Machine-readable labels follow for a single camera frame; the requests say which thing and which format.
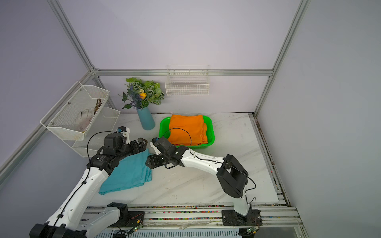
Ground green plastic basket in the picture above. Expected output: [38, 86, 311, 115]
[159, 116, 215, 149]

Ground teal pants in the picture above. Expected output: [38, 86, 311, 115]
[98, 149, 152, 195]

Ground orange pants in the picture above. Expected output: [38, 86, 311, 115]
[168, 115, 208, 146]

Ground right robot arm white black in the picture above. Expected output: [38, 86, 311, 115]
[146, 137, 251, 217]

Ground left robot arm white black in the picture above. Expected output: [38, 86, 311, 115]
[29, 131, 147, 238]

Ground teal vase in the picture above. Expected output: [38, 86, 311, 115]
[137, 107, 156, 131]

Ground clear glove in shelf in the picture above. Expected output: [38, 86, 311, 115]
[75, 108, 95, 132]

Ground white mesh two-tier shelf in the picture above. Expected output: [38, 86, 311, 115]
[40, 81, 120, 158]

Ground artificial flower bouquet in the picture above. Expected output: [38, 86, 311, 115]
[121, 77, 165, 110]

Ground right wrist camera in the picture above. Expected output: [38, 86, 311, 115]
[149, 137, 161, 155]

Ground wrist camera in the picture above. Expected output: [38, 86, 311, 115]
[149, 137, 161, 155]
[117, 126, 131, 144]

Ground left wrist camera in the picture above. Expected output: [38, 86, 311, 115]
[117, 126, 131, 144]

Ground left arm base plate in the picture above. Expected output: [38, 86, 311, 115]
[118, 211, 145, 228]

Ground white wire wall basket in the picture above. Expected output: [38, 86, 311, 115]
[165, 64, 209, 96]

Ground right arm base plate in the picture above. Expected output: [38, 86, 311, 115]
[222, 209, 263, 226]

